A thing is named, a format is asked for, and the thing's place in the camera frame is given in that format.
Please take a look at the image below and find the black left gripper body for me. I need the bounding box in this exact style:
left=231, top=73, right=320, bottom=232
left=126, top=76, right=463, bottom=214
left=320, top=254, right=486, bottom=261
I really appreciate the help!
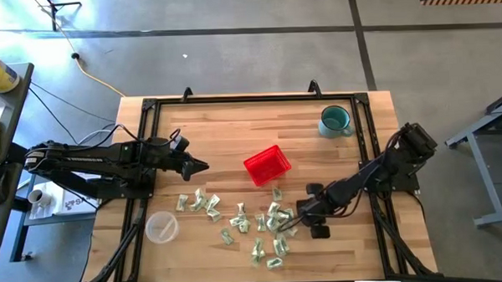
left=147, top=136, right=195, bottom=180

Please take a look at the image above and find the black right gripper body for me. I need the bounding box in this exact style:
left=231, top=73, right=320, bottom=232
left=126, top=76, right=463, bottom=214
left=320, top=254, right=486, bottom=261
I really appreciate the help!
left=295, top=182, right=351, bottom=241

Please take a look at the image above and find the red plastic mesh basket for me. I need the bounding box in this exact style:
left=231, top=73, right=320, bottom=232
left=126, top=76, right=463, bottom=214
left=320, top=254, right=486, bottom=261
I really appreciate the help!
left=242, top=144, right=294, bottom=188

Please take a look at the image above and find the clear plastic cup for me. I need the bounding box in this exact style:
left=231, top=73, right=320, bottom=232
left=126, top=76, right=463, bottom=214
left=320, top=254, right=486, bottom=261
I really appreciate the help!
left=144, top=210, right=181, bottom=245

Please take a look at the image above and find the teal enamel mug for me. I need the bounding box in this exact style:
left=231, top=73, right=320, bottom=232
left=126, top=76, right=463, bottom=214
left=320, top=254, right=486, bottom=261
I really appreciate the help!
left=317, top=104, right=356, bottom=140

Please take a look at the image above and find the white printed box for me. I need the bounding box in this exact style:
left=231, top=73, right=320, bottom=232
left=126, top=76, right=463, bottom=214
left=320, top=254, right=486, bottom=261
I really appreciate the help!
left=28, top=171, right=103, bottom=220

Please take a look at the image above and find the white mug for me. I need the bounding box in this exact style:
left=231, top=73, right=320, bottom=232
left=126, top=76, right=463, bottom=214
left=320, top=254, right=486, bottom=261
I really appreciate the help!
left=27, top=188, right=54, bottom=211

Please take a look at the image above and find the grey side desk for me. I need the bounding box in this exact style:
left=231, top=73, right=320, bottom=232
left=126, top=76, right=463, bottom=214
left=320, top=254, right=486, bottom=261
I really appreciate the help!
left=0, top=62, right=42, bottom=264

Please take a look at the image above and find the black tripod stand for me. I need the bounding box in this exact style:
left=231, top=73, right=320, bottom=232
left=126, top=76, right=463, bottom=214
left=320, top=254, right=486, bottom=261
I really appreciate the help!
left=43, top=0, right=84, bottom=33

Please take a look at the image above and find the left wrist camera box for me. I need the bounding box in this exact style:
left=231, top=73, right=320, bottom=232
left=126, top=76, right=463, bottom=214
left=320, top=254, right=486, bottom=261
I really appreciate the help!
left=169, top=133, right=191, bottom=153

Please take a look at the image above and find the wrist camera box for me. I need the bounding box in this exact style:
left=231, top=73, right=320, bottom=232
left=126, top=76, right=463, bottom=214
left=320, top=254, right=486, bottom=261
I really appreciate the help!
left=169, top=133, right=191, bottom=153
left=305, top=182, right=325, bottom=197

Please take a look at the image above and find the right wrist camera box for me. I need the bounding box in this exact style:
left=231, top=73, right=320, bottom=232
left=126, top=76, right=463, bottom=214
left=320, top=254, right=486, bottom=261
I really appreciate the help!
left=305, top=182, right=325, bottom=197

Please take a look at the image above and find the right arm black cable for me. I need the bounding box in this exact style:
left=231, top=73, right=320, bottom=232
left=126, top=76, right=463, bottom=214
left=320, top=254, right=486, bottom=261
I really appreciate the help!
left=277, top=195, right=366, bottom=233

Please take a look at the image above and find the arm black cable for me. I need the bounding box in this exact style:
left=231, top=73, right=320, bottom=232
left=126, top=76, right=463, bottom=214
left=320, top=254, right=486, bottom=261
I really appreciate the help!
left=77, top=120, right=183, bottom=149
left=277, top=195, right=366, bottom=233

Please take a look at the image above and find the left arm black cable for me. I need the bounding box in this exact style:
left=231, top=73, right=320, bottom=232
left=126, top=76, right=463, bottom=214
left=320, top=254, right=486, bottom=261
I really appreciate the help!
left=77, top=120, right=183, bottom=149

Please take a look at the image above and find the white floor cable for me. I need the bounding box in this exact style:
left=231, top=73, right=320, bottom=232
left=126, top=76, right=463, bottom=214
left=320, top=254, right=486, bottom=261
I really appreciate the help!
left=76, top=127, right=118, bottom=146

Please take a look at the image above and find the black aluminium table frame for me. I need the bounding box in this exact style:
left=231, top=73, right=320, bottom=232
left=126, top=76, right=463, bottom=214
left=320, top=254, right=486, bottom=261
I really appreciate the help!
left=71, top=74, right=439, bottom=282

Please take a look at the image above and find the black floor cable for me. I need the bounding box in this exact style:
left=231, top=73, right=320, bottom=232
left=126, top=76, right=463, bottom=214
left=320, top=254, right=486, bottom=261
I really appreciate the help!
left=27, top=85, right=79, bottom=146
left=27, top=78, right=117, bottom=127

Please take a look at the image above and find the yellow floor cable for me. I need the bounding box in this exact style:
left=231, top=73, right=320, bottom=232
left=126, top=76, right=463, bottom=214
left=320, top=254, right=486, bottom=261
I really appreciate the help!
left=31, top=0, right=127, bottom=101

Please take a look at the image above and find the blue metal shelf frame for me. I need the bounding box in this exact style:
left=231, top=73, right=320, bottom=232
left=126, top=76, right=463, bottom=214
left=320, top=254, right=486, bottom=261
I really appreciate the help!
left=7, top=171, right=98, bottom=264

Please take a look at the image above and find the grey metal table frame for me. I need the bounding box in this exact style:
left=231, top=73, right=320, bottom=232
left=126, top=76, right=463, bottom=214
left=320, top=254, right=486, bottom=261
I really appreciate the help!
left=443, top=87, right=502, bottom=229

